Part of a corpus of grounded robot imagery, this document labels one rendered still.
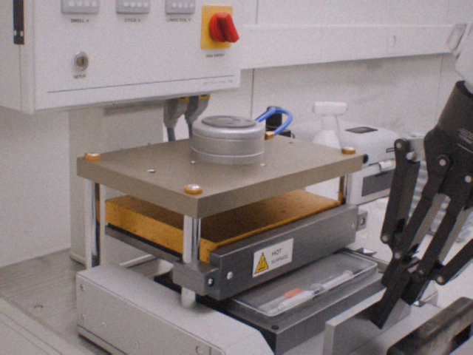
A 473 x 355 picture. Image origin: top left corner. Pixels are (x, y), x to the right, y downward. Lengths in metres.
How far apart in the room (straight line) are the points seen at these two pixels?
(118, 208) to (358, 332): 0.28
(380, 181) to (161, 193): 1.14
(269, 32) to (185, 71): 0.79
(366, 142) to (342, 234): 0.88
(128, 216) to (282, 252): 0.17
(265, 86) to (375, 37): 0.50
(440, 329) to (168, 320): 0.24
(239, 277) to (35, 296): 0.29
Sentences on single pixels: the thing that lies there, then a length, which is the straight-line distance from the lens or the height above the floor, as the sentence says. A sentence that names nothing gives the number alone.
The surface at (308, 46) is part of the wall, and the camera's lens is 1.77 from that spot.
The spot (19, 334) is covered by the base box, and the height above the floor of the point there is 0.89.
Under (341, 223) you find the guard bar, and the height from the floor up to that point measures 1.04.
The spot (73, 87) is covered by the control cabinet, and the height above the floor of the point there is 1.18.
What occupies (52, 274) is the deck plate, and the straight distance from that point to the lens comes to 0.88.
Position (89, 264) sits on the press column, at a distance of 0.74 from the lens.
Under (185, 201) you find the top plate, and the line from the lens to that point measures 0.59.
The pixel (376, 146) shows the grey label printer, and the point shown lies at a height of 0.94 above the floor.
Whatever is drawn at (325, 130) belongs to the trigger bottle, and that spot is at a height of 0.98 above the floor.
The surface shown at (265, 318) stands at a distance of 0.62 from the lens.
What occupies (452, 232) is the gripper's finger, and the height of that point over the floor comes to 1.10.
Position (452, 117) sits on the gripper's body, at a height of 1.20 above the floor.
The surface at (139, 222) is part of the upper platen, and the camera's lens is 0.70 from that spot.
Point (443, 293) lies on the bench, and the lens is 1.35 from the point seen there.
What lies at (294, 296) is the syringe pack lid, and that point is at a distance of 0.66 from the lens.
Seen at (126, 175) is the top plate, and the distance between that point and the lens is 0.65.
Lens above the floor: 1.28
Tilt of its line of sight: 15 degrees down
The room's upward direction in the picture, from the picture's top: 3 degrees clockwise
